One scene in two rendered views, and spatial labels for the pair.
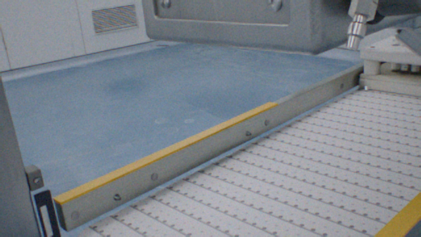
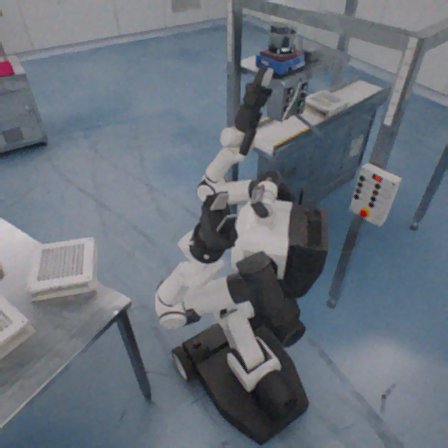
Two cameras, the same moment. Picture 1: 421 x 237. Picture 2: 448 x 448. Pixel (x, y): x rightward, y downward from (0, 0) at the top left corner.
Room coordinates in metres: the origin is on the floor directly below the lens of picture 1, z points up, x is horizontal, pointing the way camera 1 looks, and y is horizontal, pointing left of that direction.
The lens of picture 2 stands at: (-1.77, 0.24, 2.08)
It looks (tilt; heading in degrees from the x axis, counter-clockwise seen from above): 43 degrees down; 1
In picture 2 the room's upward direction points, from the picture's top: straight up
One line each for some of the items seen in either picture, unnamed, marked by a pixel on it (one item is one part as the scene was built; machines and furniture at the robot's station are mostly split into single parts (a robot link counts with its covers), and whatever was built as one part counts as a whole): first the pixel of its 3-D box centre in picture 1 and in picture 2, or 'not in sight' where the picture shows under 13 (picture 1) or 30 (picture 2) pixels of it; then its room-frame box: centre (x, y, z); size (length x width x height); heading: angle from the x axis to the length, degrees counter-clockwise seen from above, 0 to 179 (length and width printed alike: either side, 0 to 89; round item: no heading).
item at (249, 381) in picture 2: not in sight; (253, 362); (-0.86, 0.11, 0.28); 0.21 x 0.20 x 0.13; 34
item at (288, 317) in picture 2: not in sight; (272, 306); (-0.92, 0.07, 0.86); 0.28 x 0.13 x 0.18; 34
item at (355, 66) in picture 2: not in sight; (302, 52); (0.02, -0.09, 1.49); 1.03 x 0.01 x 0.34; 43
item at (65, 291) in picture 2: not in sight; (66, 271); (-0.78, 0.91, 0.88); 0.24 x 0.24 x 0.02; 14
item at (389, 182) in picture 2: not in sight; (374, 195); (-0.39, -0.43, 0.99); 0.17 x 0.06 x 0.26; 43
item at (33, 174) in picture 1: (32, 178); not in sight; (0.41, 0.18, 0.91); 0.02 x 0.01 x 0.02; 43
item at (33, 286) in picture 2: not in sight; (62, 263); (-0.78, 0.91, 0.93); 0.25 x 0.24 x 0.02; 14
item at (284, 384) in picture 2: not in sight; (248, 365); (-0.84, 0.13, 0.19); 0.64 x 0.52 x 0.33; 34
